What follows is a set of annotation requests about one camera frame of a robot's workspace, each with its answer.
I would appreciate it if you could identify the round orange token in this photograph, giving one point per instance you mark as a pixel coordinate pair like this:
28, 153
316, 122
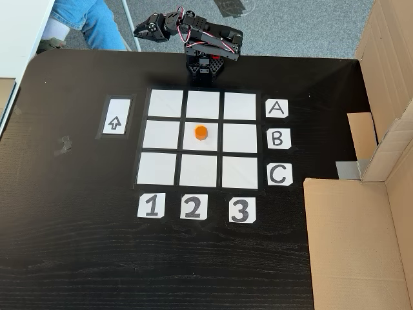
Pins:
200, 133

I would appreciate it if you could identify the white nine-square grid sheet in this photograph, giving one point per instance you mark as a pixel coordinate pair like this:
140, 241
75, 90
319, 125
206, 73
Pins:
161, 137

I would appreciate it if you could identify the white metal table leg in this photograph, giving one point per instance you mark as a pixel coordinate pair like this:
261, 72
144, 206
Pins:
130, 22

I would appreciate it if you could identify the black tape patch on floor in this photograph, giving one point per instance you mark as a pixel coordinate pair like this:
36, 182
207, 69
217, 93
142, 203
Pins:
234, 7

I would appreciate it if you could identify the paper sheet with arrow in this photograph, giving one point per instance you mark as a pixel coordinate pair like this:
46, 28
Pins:
114, 124

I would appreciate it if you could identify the white desk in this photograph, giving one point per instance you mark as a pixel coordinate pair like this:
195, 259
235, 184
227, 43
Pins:
19, 32

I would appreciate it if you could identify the crumpled clear tape scrap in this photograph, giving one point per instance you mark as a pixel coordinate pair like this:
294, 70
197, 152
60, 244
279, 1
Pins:
64, 145

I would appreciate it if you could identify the paper sheet letter A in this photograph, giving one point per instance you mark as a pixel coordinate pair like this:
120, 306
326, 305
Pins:
277, 109

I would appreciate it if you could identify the paper sheet letter B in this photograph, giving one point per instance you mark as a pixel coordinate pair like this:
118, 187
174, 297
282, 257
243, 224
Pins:
278, 139

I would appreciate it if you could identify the paper sheet number 1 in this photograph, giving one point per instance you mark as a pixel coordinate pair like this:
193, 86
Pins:
151, 206

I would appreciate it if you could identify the paper sheet number 2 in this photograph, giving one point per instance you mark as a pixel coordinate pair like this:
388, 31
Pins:
193, 206

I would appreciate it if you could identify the paper sheet letter C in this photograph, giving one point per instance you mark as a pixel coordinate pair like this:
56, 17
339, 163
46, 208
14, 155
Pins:
279, 174

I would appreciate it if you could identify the paper sheet number 3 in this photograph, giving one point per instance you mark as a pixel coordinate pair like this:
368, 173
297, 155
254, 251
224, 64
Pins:
242, 210

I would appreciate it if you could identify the brown cardboard screen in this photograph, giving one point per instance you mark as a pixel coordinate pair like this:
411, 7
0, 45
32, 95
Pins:
355, 242

